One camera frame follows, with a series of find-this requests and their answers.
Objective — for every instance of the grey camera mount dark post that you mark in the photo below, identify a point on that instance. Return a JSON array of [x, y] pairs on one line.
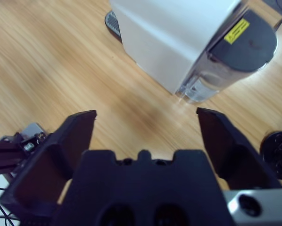
[[32, 131]]

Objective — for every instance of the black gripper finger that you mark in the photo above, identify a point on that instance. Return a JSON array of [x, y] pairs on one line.
[[226, 146], [60, 153]]

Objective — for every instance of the clear water tank black lid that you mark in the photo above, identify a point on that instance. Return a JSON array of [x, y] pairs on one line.
[[244, 42]]

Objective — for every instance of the black capsule holder with rods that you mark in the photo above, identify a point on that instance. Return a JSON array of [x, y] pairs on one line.
[[277, 155]]

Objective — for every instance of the white capsule coffee machine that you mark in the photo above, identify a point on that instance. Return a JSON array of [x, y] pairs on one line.
[[167, 35]]

